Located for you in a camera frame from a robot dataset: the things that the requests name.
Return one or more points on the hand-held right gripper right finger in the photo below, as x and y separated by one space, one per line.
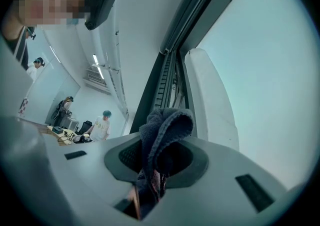
225 182

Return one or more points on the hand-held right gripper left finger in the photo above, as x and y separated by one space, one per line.
95 165

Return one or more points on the dark blue cleaning cloth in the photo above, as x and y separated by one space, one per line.
170 125

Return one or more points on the black office chair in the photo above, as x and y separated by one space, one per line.
86 127

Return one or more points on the light wooden table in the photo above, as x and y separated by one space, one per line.
53 132

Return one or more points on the ceiling air vent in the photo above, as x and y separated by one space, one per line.
96 82

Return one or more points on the ceiling light strip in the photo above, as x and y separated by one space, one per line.
98 66
53 53

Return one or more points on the person's black clothing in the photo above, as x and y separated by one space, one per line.
22 52

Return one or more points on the black head-mounted camera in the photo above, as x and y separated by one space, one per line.
100 2

